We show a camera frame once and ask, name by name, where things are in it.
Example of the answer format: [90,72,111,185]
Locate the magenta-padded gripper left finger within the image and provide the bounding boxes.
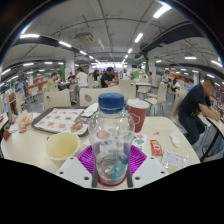
[55,145,99,189]

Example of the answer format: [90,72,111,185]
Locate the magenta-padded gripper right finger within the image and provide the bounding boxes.
[126,145,169,189]

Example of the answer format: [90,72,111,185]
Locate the clear blue-capped water bottle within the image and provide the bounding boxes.
[88,92,136,187]

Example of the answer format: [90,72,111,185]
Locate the red ketchup sachet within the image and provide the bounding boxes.
[149,139,164,157]

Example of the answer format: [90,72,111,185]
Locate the cream ceramic mug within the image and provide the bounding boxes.
[45,131,82,168]

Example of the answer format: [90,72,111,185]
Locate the clear plastic wipe packet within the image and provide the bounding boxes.
[160,149,190,171]

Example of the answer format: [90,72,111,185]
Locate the colourful printed sticker sheet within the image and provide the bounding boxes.
[83,132,148,153]

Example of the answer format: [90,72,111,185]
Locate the crumpled white napkin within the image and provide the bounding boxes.
[169,131,182,149]

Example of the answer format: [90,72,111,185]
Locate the fried food piece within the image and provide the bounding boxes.
[69,121,84,133]

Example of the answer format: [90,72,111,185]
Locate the brown food tray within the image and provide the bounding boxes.
[31,106,91,138]

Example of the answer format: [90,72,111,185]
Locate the red paper cup with lid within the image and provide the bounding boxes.
[126,98,151,134]

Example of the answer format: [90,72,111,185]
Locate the white tissue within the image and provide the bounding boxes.
[81,102,100,118]

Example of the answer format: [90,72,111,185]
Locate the beige chair with round hole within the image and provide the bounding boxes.
[43,88,72,111]
[79,85,122,108]

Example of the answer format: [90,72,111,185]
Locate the small red box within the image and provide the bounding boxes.
[2,129,12,142]

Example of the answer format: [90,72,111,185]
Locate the person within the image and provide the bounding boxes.
[178,77,222,146]
[74,67,89,101]
[100,66,119,88]
[16,79,26,96]
[171,77,181,93]
[45,72,59,93]

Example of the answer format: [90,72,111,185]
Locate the neighbouring beige table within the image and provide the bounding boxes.
[206,116,224,158]

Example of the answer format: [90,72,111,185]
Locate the ceiling air conditioner unit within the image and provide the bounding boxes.
[73,31,94,43]

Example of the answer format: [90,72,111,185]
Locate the ceiling lights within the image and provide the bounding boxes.
[0,3,224,88]

